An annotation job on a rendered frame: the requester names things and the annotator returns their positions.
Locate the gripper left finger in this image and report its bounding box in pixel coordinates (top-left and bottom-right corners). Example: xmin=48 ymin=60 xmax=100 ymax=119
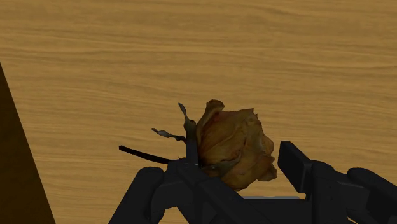
xmin=108 ymin=139 xmax=275 ymax=224

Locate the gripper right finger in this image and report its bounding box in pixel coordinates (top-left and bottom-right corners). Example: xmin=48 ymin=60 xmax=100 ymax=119
xmin=277 ymin=141 xmax=397 ymax=224

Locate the dried orange rose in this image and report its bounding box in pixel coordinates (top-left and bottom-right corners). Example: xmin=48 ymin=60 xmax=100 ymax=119
xmin=118 ymin=99 xmax=278 ymax=192

